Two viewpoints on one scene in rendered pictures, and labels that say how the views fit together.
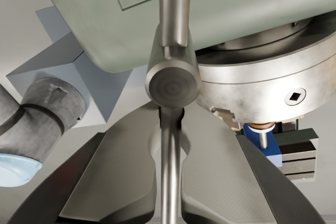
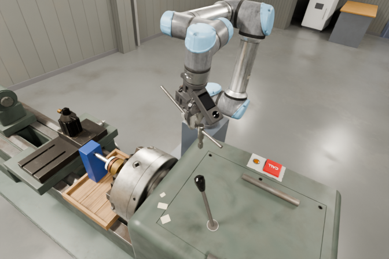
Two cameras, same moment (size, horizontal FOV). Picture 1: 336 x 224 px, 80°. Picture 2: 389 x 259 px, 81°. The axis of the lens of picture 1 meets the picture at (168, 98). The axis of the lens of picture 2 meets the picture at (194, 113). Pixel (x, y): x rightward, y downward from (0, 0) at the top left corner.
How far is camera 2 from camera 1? 69 cm
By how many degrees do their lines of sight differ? 29
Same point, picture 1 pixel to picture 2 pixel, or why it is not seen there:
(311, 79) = (138, 172)
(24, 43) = (242, 144)
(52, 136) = not seen: hidden behind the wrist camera
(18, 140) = not seen: hidden behind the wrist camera
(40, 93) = not seen: hidden behind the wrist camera
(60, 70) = (213, 132)
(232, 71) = (164, 159)
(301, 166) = (37, 163)
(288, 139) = (58, 176)
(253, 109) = (145, 153)
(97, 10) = (213, 147)
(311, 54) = (146, 177)
